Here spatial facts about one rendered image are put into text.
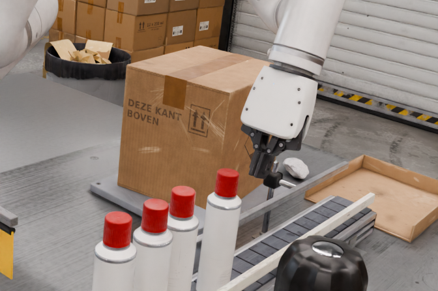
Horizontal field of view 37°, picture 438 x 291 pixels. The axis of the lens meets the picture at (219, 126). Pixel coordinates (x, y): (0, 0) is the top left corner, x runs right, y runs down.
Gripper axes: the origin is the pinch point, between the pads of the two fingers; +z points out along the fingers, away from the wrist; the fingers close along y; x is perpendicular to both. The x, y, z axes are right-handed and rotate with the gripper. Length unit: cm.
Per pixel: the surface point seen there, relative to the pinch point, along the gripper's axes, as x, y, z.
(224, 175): -10.1, 0.4, 2.4
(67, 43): 156, -219, -7
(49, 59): 136, -206, 3
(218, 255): -6.5, 1.5, 14.2
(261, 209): 10.6, -2.9, 8.3
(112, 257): -30.0, 1.1, 13.8
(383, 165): 76, -7, -4
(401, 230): 52, 10, 7
